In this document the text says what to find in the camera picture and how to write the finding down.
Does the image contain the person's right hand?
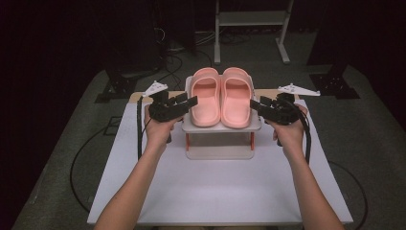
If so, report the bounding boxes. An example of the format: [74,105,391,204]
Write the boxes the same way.
[265,104,309,158]

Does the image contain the person's left hand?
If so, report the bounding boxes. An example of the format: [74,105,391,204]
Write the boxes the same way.
[143,104,180,151]

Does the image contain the white foam table mat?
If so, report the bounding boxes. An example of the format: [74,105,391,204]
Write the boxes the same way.
[86,99,354,226]

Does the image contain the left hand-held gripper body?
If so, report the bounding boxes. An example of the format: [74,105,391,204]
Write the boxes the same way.
[142,80,187,124]

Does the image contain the black stand base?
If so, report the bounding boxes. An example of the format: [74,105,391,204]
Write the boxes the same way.
[94,68,142,104]
[309,63,361,101]

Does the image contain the wooden table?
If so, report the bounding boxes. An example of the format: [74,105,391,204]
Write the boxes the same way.
[128,88,301,230]

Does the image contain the white two-tier shoe rack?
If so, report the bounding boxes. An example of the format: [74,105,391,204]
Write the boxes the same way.
[181,75,262,161]

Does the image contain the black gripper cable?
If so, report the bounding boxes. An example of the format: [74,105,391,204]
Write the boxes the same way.
[69,95,146,214]
[295,103,370,230]

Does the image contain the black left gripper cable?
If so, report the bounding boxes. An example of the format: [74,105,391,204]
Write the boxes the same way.
[69,95,146,214]

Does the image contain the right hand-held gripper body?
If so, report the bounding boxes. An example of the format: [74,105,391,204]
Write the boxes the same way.
[263,82,322,127]

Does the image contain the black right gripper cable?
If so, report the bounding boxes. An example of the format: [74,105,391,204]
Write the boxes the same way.
[295,103,370,230]

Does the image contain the black floor cables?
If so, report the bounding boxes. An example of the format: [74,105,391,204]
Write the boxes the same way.
[147,25,214,93]

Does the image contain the white metal stand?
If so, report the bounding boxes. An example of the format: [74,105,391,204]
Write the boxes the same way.
[214,0,295,65]

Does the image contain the pink rubber slipper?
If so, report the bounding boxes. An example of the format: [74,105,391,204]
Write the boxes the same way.
[190,66,222,128]
[220,66,254,129]

